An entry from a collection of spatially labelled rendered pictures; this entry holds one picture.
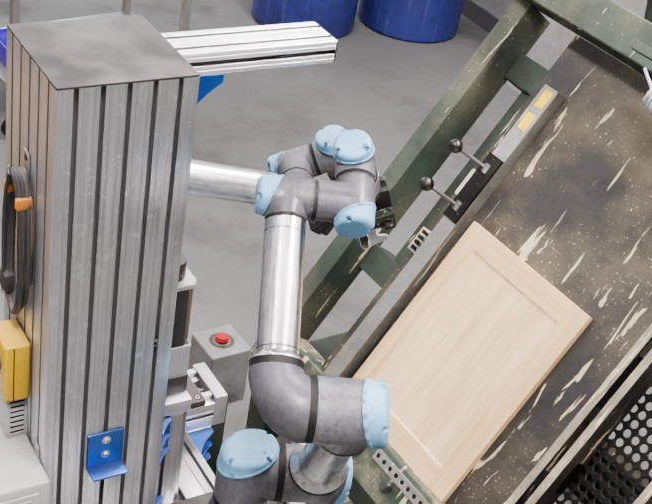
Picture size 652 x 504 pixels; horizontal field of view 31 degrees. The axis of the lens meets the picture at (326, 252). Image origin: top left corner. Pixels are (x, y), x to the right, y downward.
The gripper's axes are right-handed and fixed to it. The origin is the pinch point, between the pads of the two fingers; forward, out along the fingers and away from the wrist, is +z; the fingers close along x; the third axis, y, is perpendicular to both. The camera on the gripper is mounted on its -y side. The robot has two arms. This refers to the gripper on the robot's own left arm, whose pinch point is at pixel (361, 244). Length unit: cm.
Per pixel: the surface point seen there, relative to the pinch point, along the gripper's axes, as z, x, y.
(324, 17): 211, 382, 138
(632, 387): 16, -64, 28
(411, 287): 26.3, 2.7, 9.3
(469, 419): 34.6, -35.5, -0.3
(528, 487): 31, -62, -1
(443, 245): 19.8, 3.3, 21.4
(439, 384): 33.9, -22.4, -0.3
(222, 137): 172, 282, 31
